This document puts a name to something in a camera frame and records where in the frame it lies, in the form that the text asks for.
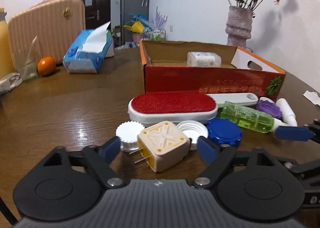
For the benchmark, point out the dark wooden door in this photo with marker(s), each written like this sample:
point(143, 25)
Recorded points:
point(93, 15)

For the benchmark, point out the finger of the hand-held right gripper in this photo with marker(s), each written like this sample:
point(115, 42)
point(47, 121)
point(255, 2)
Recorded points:
point(295, 166)
point(292, 133)

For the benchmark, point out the purple ridged cap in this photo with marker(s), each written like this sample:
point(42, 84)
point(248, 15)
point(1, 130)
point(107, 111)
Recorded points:
point(268, 108)

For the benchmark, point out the purple artificial plant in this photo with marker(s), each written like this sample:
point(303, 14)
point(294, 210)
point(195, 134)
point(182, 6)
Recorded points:
point(160, 19)

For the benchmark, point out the yellow and blue plastic bundle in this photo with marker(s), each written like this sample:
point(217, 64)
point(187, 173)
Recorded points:
point(137, 26)

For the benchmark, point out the pink ribbed suitcase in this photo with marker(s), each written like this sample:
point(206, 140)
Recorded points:
point(47, 30)

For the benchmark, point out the green transparent bottle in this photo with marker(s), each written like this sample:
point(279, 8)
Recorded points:
point(246, 116)

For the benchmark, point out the blue ridged cap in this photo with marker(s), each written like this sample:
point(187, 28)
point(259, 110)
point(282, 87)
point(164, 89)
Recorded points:
point(223, 131)

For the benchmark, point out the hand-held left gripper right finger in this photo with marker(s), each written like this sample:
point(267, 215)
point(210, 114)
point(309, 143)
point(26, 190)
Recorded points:
point(207, 151)

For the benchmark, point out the orange fruit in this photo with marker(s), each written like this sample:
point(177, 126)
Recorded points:
point(46, 66)

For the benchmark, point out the red and orange cardboard box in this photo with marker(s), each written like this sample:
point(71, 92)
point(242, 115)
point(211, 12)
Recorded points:
point(200, 80)

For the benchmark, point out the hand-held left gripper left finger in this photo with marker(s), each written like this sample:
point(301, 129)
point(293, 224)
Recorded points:
point(112, 148)

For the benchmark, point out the yellow thermos bottle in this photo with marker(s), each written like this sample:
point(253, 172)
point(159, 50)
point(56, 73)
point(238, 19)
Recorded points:
point(5, 48)

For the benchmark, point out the white plastic tube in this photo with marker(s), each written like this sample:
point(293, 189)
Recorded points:
point(287, 111)

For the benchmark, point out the white ridged bottle cap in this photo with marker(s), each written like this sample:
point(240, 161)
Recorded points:
point(128, 133)

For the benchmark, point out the clear plastic cup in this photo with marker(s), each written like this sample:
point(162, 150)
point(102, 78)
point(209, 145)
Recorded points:
point(27, 65)

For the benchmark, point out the white paper scrap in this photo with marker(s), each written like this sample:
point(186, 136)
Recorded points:
point(312, 96)

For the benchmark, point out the beige plug adapter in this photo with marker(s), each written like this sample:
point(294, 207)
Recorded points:
point(162, 148)

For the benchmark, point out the blue tissue pack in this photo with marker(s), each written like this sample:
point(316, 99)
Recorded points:
point(85, 59)

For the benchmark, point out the grey refrigerator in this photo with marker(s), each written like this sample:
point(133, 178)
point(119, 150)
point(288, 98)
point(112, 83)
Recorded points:
point(133, 0)

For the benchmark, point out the pale ribbed vase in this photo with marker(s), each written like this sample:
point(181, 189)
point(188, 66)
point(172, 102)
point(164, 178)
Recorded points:
point(238, 26)

